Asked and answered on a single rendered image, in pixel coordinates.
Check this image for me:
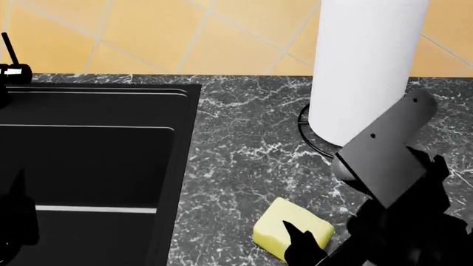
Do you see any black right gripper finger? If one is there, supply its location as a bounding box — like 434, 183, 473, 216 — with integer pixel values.
282, 219, 329, 266
405, 146, 451, 208

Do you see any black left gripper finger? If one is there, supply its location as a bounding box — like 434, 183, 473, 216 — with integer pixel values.
0, 168, 41, 266

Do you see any yellow sponge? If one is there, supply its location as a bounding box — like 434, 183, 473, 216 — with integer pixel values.
252, 197, 336, 264

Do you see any black kitchen sink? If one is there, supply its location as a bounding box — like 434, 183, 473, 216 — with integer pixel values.
0, 82, 203, 266

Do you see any black paper towel holder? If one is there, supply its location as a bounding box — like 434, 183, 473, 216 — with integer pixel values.
297, 103, 343, 167

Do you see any white paper towel roll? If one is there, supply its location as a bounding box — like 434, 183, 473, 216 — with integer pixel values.
307, 0, 432, 147

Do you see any grey gripper mount plate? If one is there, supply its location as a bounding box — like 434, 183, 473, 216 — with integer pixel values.
330, 88, 438, 211

